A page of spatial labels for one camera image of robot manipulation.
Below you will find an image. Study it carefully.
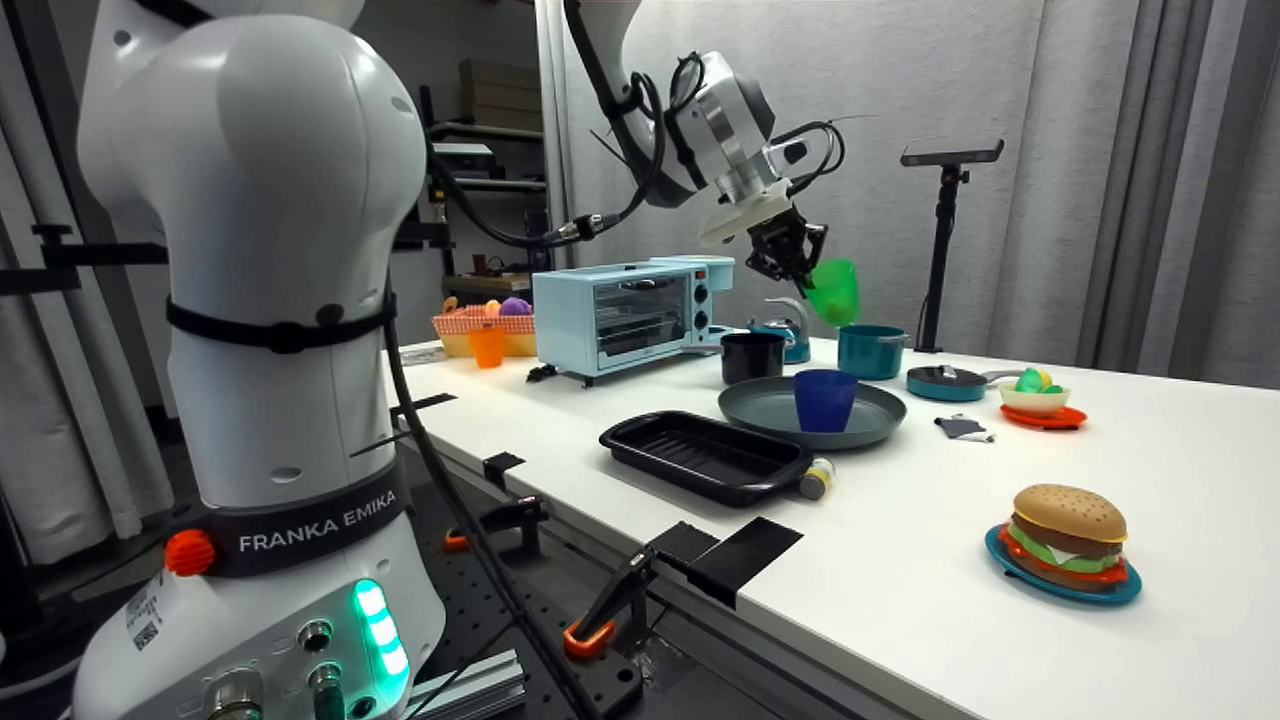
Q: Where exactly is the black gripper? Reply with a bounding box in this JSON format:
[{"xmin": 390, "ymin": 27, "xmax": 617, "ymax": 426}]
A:
[{"xmin": 748, "ymin": 210, "xmax": 828, "ymax": 284}]

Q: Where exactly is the green plastic cup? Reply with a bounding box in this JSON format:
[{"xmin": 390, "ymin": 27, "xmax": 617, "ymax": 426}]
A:
[{"xmin": 804, "ymin": 256, "xmax": 858, "ymax": 329}]

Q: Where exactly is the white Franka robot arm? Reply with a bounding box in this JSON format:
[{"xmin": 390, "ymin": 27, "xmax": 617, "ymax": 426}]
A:
[{"xmin": 72, "ymin": 0, "xmax": 447, "ymax": 720}]

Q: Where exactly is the blue plastic cup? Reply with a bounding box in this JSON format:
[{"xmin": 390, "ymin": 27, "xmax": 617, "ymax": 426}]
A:
[{"xmin": 796, "ymin": 367, "xmax": 855, "ymax": 434}]

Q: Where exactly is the grey round plate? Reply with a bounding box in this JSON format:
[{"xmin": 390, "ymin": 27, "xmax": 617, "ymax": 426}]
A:
[{"xmin": 721, "ymin": 378, "xmax": 907, "ymax": 452}]

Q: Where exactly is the toy food on orange plate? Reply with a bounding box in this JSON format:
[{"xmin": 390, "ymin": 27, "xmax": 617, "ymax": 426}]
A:
[{"xmin": 1000, "ymin": 367, "xmax": 1085, "ymax": 434}]

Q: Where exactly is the orange plastic cup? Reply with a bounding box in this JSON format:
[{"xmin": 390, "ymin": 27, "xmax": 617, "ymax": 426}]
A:
[{"xmin": 469, "ymin": 324, "xmax": 508, "ymax": 367}]

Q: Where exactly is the small teal plate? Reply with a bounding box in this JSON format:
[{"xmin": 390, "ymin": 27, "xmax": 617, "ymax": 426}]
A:
[{"xmin": 984, "ymin": 523, "xmax": 1145, "ymax": 608}]

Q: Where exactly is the glass kettle teal base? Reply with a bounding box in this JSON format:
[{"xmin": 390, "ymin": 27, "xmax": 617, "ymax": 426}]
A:
[{"xmin": 757, "ymin": 296, "xmax": 812, "ymax": 363}]

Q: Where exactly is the black cooking pot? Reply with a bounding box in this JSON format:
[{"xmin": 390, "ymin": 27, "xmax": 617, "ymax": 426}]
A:
[{"xmin": 721, "ymin": 334, "xmax": 784, "ymax": 384}]

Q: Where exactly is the teal cooking pot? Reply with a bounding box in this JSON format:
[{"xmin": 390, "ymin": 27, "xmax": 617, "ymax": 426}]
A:
[{"xmin": 837, "ymin": 324, "xmax": 902, "ymax": 381}]

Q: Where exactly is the light blue toaster oven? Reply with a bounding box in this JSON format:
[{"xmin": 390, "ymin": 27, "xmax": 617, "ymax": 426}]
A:
[{"xmin": 530, "ymin": 256, "xmax": 733, "ymax": 381}]

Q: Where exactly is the black rectangular tray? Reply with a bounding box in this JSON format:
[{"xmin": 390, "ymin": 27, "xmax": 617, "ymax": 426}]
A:
[{"xmin": 600, "ymin": 413, "xmax": 812, "ymax": 508}]

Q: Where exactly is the white toy piece by tray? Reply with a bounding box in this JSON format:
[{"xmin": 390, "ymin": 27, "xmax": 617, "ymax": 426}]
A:
[{"xmin": 796, "ymin": 457, "xmax": 837, "ymax": 499}]

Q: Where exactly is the small grey toy piece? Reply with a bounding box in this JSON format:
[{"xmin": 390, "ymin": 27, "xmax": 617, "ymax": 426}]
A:
[{"xmin": 931, "ymin": 418, "xmax": 994, "ymax": 443}]

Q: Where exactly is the orange black clamp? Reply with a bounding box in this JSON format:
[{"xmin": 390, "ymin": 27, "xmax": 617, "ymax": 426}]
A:
[{"xmin": 560, "ymin": 517, "xmax": 796, "ymax": 665}]

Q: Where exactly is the toy burger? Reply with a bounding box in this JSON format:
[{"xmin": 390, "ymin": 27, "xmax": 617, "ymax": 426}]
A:
[{"xmin": 994, "ymin": 486, "xmax": 1129, "ymax": 594}]

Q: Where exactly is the black camera stand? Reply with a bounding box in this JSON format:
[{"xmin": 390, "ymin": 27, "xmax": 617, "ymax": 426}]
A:
[{"xmin": 899, "ymin": 143, "xmax": 1005, "ymax": 351}]

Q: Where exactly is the black cable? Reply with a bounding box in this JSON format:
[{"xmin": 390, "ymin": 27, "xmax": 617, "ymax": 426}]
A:
[{"xmin": 375, "ymin": 303, "xmax": 603, "ymax": 720}]

